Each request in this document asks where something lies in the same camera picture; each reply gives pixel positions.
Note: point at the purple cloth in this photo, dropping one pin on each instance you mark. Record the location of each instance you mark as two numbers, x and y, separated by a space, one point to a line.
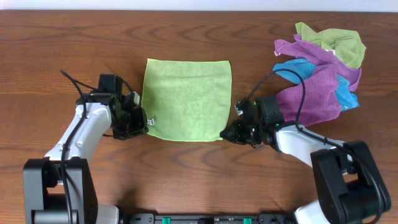
320 103

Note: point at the olive green cloth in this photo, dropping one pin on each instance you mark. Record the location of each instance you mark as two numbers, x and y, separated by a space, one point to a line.
346 44

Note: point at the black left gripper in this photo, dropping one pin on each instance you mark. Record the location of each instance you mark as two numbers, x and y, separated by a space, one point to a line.
137 122

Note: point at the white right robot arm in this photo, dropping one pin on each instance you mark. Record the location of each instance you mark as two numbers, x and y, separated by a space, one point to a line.
349 185

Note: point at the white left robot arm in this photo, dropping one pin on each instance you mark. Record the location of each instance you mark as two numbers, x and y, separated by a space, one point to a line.
59 188

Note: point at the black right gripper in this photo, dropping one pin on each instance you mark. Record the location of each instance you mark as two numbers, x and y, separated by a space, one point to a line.
236 137

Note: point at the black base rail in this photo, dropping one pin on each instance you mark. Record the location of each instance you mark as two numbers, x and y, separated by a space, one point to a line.
262 218

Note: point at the light green cloth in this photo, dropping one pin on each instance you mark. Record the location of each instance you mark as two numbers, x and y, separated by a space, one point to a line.
187 101

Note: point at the blue cloth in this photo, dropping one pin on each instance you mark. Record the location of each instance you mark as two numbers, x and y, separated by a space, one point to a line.
305 69

